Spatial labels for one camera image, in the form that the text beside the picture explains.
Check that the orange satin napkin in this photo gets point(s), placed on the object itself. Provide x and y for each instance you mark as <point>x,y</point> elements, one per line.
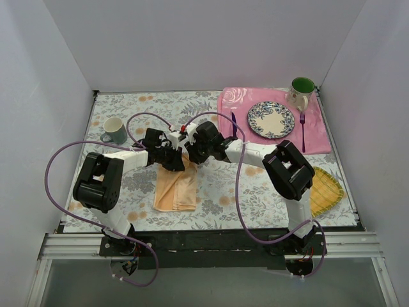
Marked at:
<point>176,191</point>

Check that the yellow bamboo mat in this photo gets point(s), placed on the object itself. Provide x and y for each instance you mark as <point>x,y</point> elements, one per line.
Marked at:
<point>326,192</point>

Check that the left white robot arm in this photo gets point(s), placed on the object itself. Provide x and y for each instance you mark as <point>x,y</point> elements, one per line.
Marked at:
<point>99,182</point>

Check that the purple fork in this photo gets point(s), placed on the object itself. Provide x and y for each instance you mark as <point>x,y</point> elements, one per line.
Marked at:
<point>302,122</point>

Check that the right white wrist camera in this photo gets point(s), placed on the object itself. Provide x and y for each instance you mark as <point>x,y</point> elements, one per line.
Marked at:
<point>188,131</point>

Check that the floral mug green inside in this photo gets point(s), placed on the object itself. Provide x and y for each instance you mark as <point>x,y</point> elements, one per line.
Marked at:
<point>300,92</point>

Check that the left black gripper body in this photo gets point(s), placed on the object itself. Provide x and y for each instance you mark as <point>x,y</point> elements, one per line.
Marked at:
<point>174,159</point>

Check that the grey mug white inside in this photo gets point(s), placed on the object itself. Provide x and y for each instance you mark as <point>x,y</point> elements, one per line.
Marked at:
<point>114,131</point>

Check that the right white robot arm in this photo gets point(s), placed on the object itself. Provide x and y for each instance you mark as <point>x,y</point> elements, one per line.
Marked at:
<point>290,173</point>

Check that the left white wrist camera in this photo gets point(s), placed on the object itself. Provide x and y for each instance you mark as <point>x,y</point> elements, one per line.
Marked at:
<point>176,138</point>

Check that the blue floral plate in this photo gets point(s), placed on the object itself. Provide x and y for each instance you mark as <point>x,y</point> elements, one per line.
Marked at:
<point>270,120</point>

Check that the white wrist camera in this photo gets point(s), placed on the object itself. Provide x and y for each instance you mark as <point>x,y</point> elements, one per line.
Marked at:
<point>188,131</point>
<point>176,138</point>

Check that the purple knife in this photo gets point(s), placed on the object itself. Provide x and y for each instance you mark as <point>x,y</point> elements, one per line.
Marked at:
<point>234,125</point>

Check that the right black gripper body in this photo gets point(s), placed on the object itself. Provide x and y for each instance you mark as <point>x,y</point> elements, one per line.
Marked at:
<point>190,153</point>

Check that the pink floral placemat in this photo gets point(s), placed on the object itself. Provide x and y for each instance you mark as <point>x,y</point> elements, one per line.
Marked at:
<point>239,100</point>

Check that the aluminium frame rail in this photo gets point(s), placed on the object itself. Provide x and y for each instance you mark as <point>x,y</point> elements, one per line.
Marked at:
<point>336,244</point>

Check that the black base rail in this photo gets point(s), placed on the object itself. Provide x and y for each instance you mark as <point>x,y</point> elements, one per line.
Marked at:
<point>148,258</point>

